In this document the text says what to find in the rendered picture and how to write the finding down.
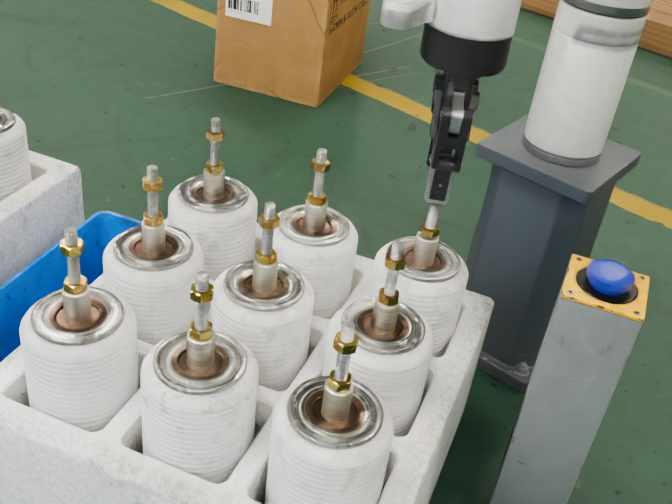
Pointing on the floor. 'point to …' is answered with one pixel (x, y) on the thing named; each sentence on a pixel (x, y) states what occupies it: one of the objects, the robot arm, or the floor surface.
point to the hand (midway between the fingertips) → (438, 171)
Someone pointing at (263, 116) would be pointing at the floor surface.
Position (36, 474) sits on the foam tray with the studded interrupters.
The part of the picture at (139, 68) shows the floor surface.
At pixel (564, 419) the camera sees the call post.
